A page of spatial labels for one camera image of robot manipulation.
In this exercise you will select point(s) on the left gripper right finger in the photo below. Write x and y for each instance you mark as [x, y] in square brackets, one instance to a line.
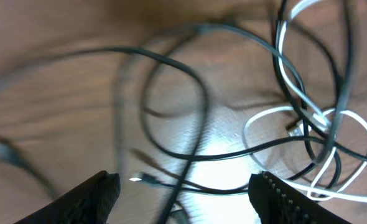
[277, 202]

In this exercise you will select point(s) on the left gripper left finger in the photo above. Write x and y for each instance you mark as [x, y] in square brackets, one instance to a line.
[90, 202]

